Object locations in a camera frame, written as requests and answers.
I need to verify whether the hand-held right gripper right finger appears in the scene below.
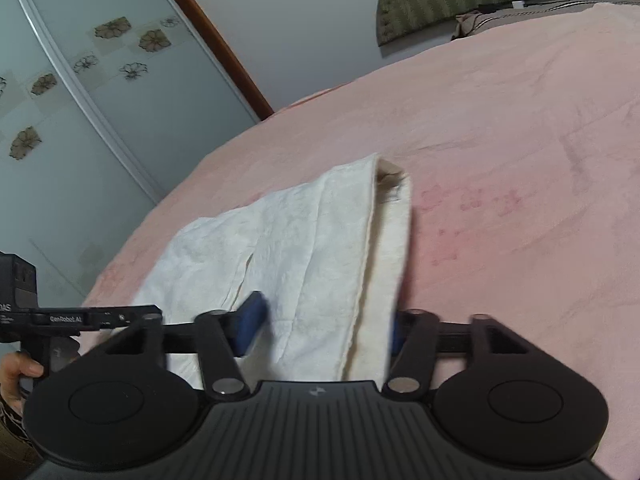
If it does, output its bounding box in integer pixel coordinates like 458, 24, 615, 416
382, 308, 547, 404

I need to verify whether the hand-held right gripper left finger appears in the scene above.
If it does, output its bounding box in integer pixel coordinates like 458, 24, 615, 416
95, 290, 267, 403

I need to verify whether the cream white towel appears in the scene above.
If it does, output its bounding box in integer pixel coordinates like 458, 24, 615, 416
131, 152, 414, 384

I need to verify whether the person's left hand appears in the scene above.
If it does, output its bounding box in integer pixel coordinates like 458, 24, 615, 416
0, 351, 46, 402

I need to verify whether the pink blanket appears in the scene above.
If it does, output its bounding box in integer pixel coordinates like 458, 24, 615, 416
80, 2, 640, 463

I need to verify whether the grey striped bed sheet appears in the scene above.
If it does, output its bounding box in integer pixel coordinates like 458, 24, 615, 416
451, 2, 601, 41

